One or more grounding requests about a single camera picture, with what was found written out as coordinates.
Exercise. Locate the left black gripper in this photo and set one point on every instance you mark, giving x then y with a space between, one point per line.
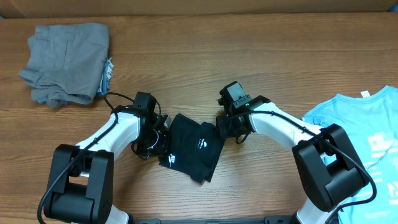
161 150

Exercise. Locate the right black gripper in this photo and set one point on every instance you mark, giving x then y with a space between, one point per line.
224 125

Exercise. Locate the black t-shirt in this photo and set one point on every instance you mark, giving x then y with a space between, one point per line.
194 148

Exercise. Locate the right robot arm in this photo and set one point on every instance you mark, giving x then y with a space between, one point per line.
329 168

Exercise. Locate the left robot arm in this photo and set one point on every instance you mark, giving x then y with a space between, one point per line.
80 184

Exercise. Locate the blue frayed denim garment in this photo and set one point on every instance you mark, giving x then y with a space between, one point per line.
106 77

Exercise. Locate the grey folded shorts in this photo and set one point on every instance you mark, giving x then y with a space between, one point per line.
66 63

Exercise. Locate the light blue t-shirt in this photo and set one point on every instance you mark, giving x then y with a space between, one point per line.
371 124

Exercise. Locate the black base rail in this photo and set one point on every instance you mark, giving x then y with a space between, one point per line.
266 220

